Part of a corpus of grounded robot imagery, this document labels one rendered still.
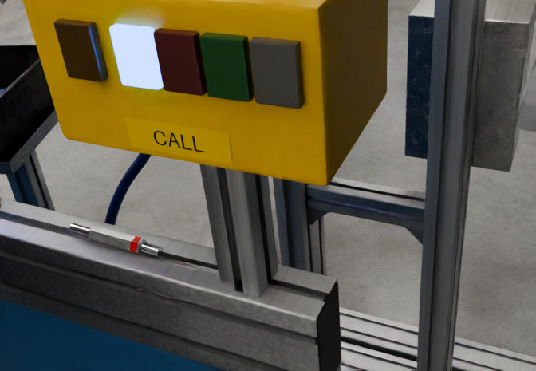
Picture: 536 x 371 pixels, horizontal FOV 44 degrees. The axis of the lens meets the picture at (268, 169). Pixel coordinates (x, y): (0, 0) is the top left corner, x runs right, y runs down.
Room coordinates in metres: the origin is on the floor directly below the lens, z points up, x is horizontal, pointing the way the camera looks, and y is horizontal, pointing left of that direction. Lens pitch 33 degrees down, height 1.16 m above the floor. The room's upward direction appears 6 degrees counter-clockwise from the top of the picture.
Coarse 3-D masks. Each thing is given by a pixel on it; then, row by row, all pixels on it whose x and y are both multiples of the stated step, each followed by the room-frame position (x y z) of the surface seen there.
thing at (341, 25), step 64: (64, 0) 0.31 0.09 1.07; (128, 0) 0.30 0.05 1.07; (192, 0) 0.28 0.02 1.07; (256, 0) 0.27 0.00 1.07; (320, 0) 0.26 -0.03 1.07; (384, 0) 0.33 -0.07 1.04; (64, 64) 0.32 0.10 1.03; (320, 64) 0.26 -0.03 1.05; (384, 64) 0.33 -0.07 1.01; (64, 128) 0.33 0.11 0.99; (128, 128) 0.30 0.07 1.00; (192, 128) 0.29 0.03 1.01; (256, 128) 0.27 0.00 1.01; (320, 128) 0.26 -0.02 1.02
